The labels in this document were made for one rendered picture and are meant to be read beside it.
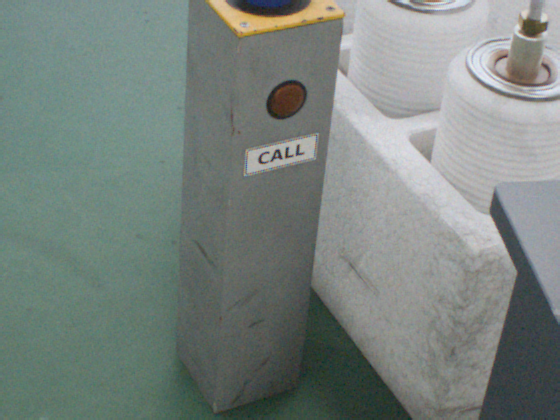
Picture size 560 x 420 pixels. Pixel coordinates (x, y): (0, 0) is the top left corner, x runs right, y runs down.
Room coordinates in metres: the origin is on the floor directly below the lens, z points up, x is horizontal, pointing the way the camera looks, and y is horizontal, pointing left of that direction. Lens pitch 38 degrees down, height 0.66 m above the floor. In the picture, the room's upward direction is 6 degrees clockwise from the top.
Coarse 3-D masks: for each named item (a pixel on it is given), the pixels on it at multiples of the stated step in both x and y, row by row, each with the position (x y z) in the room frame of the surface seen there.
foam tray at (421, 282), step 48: (336, 96) 0.75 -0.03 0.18; (336, 144) 0.74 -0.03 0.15; (384, 144) 0.70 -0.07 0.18; (432, 144) 0.73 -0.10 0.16; (336, 192) 0.73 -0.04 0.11; (384, 192) 0.68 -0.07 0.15; (432, 192) 0.65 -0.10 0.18; (336, 240) 0.72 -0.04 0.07; (384, 240) 0.67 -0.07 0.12; (432, 240) 0.63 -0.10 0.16; (480, 240) 0.60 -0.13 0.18; (336, 288) 0.71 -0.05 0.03; (384, 288) 0.66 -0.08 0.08; (432, 288) 0.62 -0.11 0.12; (480, 288) 0.60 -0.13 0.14; (384, 336) 0.65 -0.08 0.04; (432, 336) 0.61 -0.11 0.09; (480, 336) 0.60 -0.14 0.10; (432, 384) 0.60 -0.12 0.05; (480, 384) 0.61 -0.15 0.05
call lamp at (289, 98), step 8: (280, 88) 0.61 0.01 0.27; (288, 88) 0.61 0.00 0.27; (296, 88) 0.62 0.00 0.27; (280, 96) 0.61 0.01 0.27; (288, 96) 0.61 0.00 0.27; (296, 96) 0.61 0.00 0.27; (272, 104) 0.61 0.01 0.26; (280, 104) 0.61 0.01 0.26; (288, 104) 0.61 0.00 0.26; (296, 104) 0.61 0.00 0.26; (280, 112) 0.61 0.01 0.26; (288, 112) 0.61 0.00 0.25
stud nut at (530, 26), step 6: (522, 12) 0.70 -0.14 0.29; (522, 18) 0.69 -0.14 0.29; (528, 18) 0.69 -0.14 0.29; (546, 18) 0.69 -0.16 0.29; (522, 24) 0.69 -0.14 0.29; (528, 24) 0.69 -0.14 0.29; (534, 24) 0.69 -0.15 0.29; (540, 24) 0.69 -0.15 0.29; (546, 24) 0.69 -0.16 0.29; (528, 30) 0.69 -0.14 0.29; (534, 30) 0.69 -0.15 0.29; (540, 30) 0.69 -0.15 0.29; (546, 30) 0.69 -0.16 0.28
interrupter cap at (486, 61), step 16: (480, 48) 0.71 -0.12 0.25; (496, 48) 0.72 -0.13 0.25; (480, 64) 0.69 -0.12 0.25; (496, 64) 0.70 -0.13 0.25; (544, 64) 0.71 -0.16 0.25; (480, 80) 0.67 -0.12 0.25; (496, 80) 0.68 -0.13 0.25; (512, 80) 0.68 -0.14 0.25; (528, 80) 0.68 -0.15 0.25; (544, 80) 0.69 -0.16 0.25; (512, 96) 0.66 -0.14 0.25; (528, 96) 0.66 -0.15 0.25; (544, 96) 0.66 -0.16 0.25
